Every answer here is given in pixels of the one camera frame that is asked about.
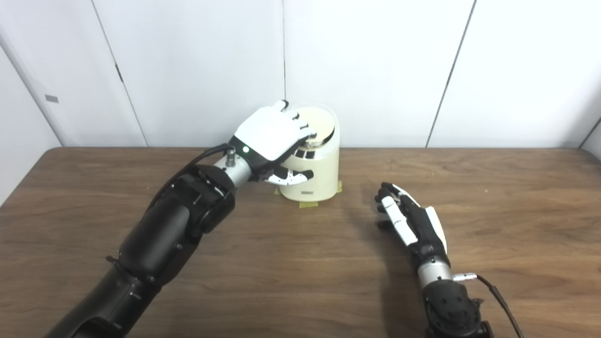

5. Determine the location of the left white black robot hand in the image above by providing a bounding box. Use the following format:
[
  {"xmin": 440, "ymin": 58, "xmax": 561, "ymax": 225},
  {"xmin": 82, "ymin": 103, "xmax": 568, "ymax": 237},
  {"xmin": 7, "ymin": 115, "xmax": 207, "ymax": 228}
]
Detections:
[{"xmin": 228, "ymin": 100, "xmax": 317, "ymax": 187}]

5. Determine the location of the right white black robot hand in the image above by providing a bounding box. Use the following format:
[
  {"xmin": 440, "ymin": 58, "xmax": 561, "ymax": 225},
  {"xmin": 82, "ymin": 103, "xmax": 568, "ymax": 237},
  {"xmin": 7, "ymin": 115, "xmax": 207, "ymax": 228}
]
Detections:
[{"xmin": 374, "ymin": 182, "xmax": 449, "ymax": 270}]

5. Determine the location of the round cream bin lid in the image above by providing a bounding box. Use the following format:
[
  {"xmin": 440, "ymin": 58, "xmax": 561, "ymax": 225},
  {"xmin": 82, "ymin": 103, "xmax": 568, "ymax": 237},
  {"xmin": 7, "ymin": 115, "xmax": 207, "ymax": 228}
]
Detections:
[{"xmin": 293, "ymin": 107, "xmax": 339, "ymax": 146}]

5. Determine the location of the cream-colored bin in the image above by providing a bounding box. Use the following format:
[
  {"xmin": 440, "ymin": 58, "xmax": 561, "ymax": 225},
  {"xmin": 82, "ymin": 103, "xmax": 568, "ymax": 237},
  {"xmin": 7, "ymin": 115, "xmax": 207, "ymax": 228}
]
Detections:
[{"xmin": 277, "ymin": 106, "xmax": 340, "ymax": 202}]

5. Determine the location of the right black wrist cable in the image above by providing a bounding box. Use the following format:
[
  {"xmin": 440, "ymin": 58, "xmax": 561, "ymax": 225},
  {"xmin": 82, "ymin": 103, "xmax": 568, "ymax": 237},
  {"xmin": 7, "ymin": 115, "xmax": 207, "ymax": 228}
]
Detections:
[{"xmin": 453, "ymin": 273, "xmax": 524, "ymax": 338}]

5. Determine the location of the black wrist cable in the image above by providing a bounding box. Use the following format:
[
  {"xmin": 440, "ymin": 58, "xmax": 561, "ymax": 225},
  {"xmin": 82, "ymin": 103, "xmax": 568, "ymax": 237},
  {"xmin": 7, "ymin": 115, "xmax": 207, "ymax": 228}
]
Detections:
[
  {"xmin": 453, "ymin": 273, "xmax": 524, "ymax": 338},
  {"xmin": 148, "ymin": 143, "xmax": 235, "ymax": 212}
]

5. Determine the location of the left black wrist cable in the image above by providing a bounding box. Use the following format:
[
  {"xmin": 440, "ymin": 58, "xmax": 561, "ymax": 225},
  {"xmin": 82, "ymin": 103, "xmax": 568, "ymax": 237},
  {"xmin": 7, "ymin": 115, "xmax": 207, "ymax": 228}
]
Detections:
[{"xmin": 148, "ymin": 143, "xmax": 235, "ymax": 212}]

